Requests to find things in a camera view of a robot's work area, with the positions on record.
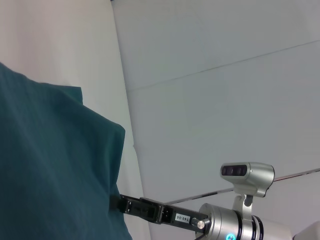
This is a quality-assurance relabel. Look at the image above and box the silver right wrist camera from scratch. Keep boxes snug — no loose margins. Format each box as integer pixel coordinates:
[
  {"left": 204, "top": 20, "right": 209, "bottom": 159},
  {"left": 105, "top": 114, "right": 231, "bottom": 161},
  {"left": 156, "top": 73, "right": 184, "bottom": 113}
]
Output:
[{"left": 219, "top": 161, "right": 276, "bottom": 216}]

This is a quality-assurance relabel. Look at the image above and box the teal blue t-shirt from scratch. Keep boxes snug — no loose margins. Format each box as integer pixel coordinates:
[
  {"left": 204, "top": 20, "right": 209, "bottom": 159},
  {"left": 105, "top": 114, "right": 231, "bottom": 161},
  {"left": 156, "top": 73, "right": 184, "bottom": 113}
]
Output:
[{"left": 0, "top": 61, "right": 134, "bottom": 240}]

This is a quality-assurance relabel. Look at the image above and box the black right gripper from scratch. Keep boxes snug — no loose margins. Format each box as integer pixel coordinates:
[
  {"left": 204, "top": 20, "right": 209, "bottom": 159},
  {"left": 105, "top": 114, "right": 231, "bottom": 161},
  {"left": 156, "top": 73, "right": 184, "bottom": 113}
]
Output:
[{"left": 109, "top": 193, "right": 210, "bottom": 234}]

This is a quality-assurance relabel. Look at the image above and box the right gripper cable with plug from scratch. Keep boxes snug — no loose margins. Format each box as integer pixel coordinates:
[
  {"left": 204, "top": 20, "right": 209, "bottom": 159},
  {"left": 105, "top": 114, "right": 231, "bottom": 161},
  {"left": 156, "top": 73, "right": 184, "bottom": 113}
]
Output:
[{"left": 190, "top": 216, "right": 211, "bottom": 240}]

